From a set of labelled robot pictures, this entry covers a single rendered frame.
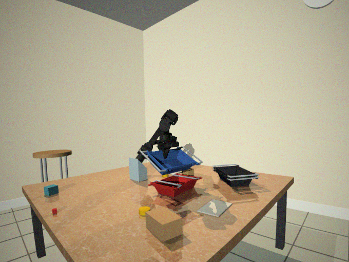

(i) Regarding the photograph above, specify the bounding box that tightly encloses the red plastic tray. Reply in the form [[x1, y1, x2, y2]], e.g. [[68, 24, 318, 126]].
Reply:
[[148, 176, 199, 197]]

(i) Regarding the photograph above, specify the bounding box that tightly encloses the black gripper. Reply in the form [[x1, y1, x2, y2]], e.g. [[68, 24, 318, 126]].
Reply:
[[151, 131, 179, 159]]

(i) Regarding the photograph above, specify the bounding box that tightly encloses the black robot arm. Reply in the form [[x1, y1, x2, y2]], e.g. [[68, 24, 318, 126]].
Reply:
[[136, 109, 178, 163]]

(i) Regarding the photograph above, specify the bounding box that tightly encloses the tan box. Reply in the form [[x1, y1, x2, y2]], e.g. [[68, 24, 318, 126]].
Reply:
[[145, 207, 183, 242]]

